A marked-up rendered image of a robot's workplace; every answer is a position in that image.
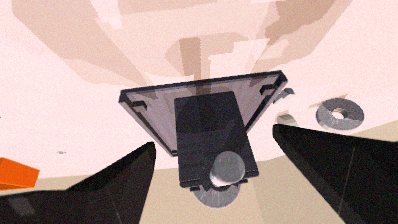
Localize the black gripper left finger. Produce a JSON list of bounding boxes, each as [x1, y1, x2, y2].
[[0, 141, 157, 224]]

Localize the orange shallow tray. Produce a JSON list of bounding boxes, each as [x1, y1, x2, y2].
[[0, 157, 40, 191]]

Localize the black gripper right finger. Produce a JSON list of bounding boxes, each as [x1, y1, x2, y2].
[[272, 124, 398, 224]]

